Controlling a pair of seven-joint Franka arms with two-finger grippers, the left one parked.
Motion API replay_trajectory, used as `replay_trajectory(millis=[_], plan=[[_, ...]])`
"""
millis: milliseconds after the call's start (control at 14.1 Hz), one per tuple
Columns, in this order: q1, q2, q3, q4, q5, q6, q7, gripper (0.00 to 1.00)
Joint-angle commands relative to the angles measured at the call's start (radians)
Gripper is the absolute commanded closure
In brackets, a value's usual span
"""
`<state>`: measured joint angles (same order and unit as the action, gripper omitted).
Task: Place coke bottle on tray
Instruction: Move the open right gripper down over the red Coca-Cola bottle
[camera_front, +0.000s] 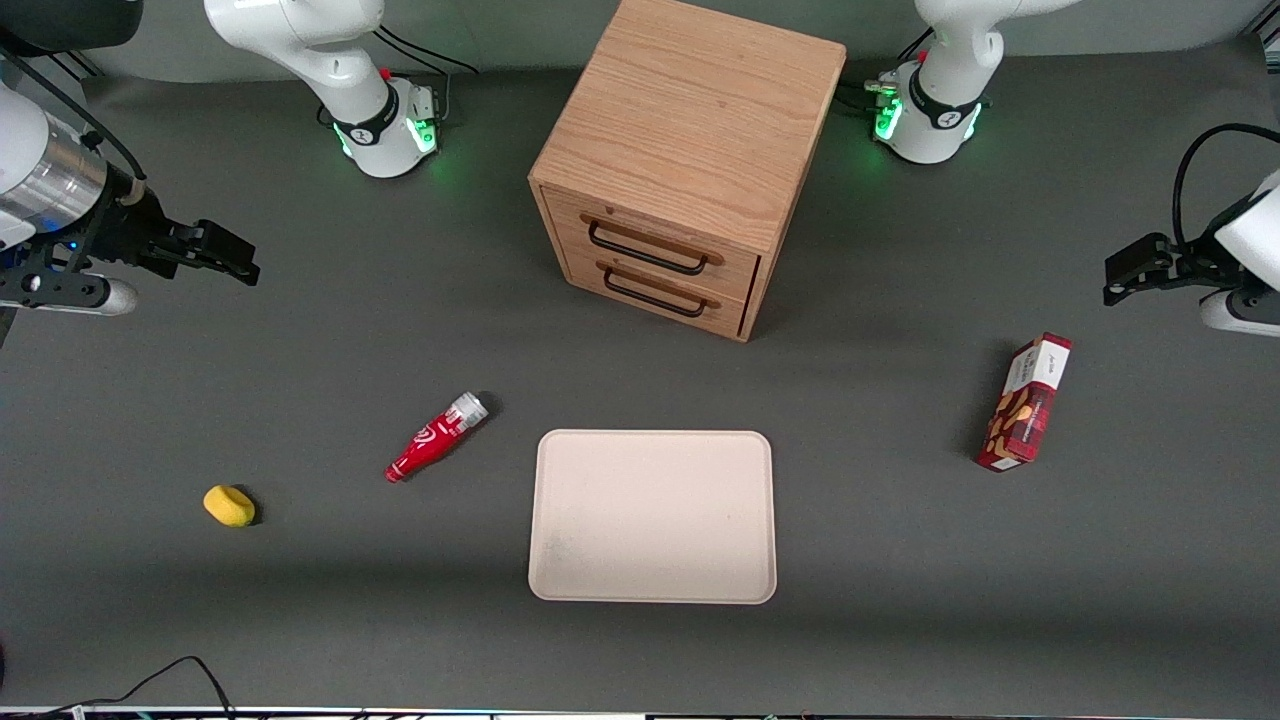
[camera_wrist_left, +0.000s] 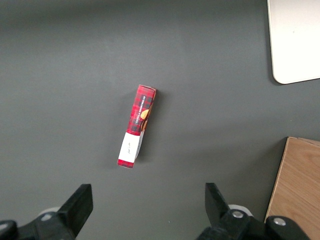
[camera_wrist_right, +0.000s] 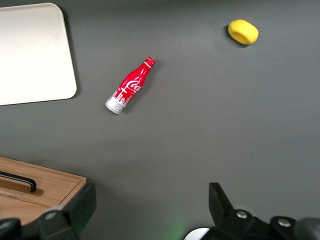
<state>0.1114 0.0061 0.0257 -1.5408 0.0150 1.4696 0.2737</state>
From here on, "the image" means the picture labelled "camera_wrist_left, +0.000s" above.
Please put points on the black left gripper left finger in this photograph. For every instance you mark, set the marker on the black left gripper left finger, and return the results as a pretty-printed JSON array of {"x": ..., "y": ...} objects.
[{"x": 72, "y": 210}]

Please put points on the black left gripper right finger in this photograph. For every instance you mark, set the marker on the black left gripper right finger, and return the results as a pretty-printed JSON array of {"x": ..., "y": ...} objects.
[{"x": 220, "y": 215}]

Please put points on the white rectangular tray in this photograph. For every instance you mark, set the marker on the white rectangular tray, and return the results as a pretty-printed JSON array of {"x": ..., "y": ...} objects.
[{"x": 297, "y": 40}]

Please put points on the light wooden box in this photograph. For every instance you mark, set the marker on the light wooden box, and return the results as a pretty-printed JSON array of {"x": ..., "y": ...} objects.
[{"x": 295, "y": 180}]

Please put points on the red plaid shortbread box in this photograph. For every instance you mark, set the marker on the red plaid shortbread box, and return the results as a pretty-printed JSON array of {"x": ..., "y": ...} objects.
[{"x": 140, "y": 112}]

